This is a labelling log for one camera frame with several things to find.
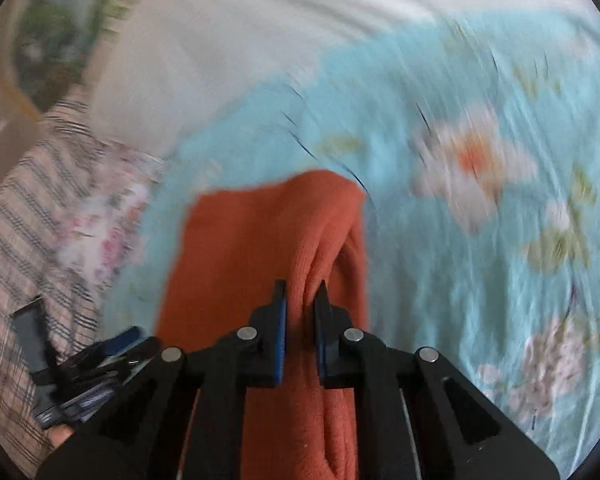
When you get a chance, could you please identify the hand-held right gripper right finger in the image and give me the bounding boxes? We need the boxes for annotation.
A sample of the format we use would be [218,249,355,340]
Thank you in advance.
[314,280,561,480]

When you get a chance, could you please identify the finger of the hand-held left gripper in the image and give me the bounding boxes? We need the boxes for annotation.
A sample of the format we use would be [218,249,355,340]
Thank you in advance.
[62,326,147,361]
[75,336,162,383]

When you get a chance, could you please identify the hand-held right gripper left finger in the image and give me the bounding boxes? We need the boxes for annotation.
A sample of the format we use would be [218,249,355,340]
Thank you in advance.
[35,280,287,480]

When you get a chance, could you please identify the orange knitted sweater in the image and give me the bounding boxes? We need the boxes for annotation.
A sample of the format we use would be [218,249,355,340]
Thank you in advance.
[156,170,371,480]

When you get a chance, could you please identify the person's left hand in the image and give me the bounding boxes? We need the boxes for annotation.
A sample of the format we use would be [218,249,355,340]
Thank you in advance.
[47,422,77,452]

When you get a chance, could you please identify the white pink floral cloth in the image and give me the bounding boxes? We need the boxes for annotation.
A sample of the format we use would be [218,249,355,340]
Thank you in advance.
[55,142,166,301]

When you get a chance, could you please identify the blue floral bed sheet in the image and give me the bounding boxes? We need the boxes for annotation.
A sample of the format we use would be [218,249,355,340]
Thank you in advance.
[100,10,600,476]

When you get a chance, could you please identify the plaid quilt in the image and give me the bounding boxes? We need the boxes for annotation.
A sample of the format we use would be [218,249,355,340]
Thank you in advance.
[0,87,111,478]

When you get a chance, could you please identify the framed wall picture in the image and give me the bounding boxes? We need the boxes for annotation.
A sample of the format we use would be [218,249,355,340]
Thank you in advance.
[0,0,181,121]

